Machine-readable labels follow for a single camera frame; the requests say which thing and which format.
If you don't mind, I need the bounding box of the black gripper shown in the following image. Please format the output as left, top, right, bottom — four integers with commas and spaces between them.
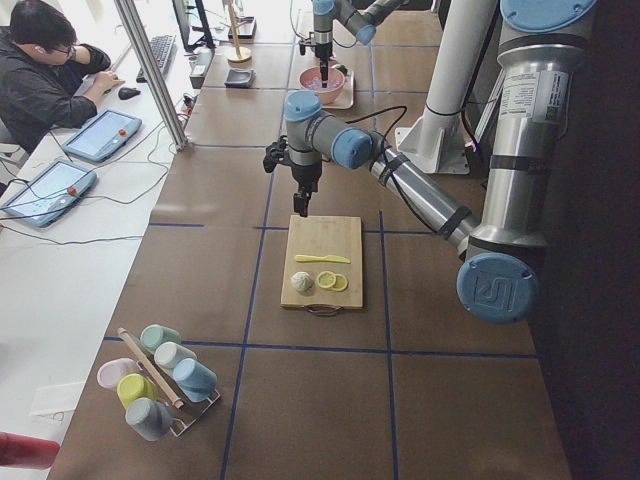
298, 31, 333, 61
263, 139, 322, 217

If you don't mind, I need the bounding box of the metal ice scoop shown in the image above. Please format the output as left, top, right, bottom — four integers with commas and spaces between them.
319, 59, 329, 88

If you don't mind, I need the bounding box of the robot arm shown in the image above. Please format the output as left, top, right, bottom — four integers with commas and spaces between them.
285, 1, 403, 217
263, 1, 596, 324

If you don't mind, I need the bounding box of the pink bowl of ice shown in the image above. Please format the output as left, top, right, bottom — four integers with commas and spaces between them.
299, 67, 346, 105

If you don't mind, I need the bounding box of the yellow plastic knife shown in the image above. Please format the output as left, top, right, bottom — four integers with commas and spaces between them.
294, 254, 351, 264

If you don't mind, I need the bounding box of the bamboo cutting board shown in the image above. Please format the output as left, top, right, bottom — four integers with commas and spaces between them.
280, 215, 364, 309

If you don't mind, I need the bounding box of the beige tray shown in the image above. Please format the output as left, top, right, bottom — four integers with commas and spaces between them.
321, 69, 354, 110

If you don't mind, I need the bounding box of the white toy bun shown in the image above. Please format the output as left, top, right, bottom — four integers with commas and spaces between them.
290, 271, 314, 295

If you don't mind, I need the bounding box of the lemon slice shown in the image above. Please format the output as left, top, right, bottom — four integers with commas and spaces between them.
316, 271, 337, 289
330, 273, 349, 292

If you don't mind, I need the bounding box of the black framed box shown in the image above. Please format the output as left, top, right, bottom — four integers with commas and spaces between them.
236, 17, 257, 40

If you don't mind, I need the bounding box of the wooden stand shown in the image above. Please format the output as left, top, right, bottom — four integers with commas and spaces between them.
226, 0, 252, 64

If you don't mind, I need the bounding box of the grey folded cloth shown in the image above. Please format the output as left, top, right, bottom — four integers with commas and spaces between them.
224, 68, 255, 89

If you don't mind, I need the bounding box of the black keyboard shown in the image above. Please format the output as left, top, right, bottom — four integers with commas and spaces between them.
149, 35, 176, 77

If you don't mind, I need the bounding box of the green cup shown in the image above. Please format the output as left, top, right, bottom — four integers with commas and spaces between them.
139, 324, 182, 354

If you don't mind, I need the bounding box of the white cup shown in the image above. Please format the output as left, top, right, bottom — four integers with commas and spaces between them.
154, 341, 197, 375

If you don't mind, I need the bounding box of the blue cup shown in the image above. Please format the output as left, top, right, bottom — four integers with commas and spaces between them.
172, 358, 218, 402

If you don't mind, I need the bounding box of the black computer mouse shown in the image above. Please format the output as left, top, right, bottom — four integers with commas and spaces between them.
118, 87, 141, 100

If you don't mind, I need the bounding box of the far teach pendant tablet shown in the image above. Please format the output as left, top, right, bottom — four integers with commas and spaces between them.
61, 109, 142, 163

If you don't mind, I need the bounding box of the teach pendant tablet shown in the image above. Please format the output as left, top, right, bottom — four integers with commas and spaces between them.
1, 158, 97, 228
61, 109, 142, 163

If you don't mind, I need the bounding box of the yellow cup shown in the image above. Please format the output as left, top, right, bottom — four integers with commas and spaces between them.
116, 373, 159, 409

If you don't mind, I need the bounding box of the near teach pendant tablet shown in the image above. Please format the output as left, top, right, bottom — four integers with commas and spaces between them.
1, 158, 97, 228

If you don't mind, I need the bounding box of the pink cup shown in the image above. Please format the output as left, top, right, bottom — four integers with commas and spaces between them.
96, 357, 140, 391

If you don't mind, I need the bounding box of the grey cup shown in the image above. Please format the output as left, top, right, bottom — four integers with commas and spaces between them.
125, 397, 173, 441

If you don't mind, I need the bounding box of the seated person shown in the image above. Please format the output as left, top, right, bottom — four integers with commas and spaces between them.
1, 0, 124, 154

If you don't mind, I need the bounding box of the red object at edge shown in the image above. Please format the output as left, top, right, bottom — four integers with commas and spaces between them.
1, 432, 60, 470

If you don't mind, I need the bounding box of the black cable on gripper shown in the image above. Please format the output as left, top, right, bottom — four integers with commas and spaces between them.
344, 104, 409, 139

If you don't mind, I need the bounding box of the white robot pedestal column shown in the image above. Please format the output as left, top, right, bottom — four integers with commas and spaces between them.
396, 0, 498, 175

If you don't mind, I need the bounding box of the aluminium frame post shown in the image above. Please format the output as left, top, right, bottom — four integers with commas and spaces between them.
114, 0, 188, 151

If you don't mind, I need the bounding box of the wire cup rack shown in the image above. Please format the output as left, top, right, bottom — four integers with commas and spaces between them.
117, 328, 221, 440

